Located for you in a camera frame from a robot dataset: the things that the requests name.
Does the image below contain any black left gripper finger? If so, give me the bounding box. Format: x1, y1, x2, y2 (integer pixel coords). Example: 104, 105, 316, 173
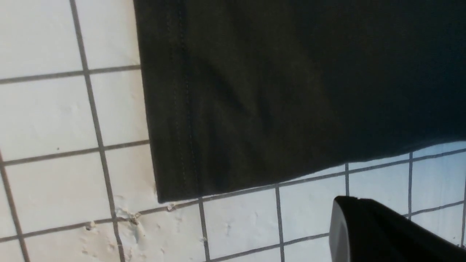
328, 196, 466, 262

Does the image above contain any gray long sleeve shirt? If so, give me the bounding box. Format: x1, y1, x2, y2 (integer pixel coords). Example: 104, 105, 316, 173
134, 0, 466, 203

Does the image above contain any white grid table mat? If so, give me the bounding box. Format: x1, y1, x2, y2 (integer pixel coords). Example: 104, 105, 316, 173
0, 0, 465, 262

